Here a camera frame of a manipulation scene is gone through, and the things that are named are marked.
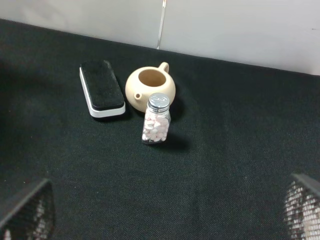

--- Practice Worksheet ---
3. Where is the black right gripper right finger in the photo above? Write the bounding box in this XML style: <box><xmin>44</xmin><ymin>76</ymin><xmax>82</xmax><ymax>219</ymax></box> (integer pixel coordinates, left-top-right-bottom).
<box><xmin>283</xmin><ymin>173</ymin><xmax>320</xmax><ymax>240</ymax></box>

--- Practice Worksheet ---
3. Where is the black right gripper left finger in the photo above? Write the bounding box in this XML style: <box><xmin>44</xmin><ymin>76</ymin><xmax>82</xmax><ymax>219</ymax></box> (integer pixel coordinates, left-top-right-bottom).
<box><xmin>0</xmin><ymin>178</ymin><xmax>55</xmax><ymax>240</ymax></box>

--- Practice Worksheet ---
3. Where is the black table cloth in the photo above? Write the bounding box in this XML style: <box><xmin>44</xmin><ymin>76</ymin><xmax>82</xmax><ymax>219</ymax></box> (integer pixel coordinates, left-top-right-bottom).
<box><xmin>0</xmin><ymin>20</ymin><xmax>320</xmax><ymax>240</ymax></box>

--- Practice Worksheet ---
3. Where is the black white board eraser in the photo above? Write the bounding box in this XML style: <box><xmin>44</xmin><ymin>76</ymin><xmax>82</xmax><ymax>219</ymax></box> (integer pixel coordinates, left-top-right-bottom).
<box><xmin>79</xmin><ymin>60</ymin><xmax>126</xmax><ymax>119</ymax></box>

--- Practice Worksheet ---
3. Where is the glass bottle of pink pills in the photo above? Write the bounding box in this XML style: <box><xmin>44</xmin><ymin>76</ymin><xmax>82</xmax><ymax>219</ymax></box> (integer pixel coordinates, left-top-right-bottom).
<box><xmin>141</xmin><ymin>92</ymin><xmax>171</xmax><ymax>144</ymax></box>

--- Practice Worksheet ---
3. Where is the beige clay teapot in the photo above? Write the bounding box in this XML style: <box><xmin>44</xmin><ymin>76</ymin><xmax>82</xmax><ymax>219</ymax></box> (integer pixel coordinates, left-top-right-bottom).
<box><xmin>125</xmin><ymin>62</ymin><xmax>176</xmax><ymax>113</ymax></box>

